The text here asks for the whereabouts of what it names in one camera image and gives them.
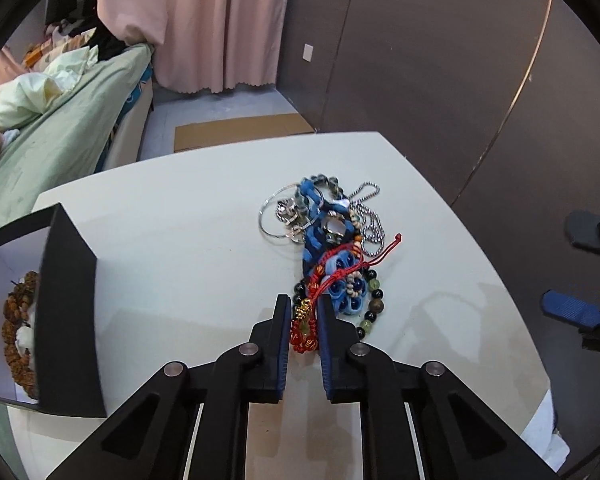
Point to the bed with green sheet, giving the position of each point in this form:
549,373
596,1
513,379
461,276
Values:
60,140

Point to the thin silver hoop bangle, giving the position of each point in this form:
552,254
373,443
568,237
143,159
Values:
259,216

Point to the black jewelry box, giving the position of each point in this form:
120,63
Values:
65,310

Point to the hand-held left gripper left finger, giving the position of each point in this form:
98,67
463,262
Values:
281,365

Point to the silver square pendant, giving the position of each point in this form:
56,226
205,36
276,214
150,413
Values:
336,225

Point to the pile of colourful clutter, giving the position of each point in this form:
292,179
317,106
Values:
62,30

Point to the pale crumpled quilt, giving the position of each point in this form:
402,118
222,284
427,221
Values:
30,90

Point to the pink curtain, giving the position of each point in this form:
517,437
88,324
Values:
205,20

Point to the blue flower ornament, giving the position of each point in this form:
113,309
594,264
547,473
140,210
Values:
342,292

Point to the flat brown cardboard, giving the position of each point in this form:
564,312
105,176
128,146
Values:
240,130

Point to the dark hanging clothes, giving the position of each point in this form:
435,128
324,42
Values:
107,42

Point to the white bed base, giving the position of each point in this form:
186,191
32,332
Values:
127,130

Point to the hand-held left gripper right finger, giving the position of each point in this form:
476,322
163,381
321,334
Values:
326,360

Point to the small white ornament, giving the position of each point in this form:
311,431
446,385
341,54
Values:
25,340

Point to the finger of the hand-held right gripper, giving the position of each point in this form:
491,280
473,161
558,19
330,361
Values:
587,230
570,307

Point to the white wall outlet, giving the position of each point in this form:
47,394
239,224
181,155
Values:
308,53

